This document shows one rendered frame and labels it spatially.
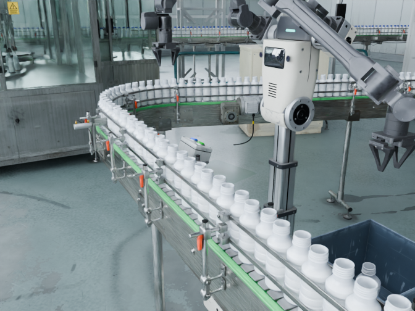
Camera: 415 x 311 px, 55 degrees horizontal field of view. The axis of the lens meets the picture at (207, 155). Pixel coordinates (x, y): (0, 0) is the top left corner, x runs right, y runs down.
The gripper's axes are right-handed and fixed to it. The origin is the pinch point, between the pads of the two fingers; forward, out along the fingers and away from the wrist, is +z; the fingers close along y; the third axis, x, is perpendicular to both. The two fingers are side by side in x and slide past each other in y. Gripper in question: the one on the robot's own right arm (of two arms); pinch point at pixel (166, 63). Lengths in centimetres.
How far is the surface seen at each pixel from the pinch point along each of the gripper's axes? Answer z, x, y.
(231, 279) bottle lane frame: 44, 90, 21
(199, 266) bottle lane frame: 52, 72, 21
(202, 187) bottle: 27, 69, 18
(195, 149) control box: 29.1, 32.5, 2.4
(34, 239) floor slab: 140, -128, 60
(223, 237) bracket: 34, 85, 20
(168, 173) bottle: 33, 41, 18
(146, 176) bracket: 32, 41, 26
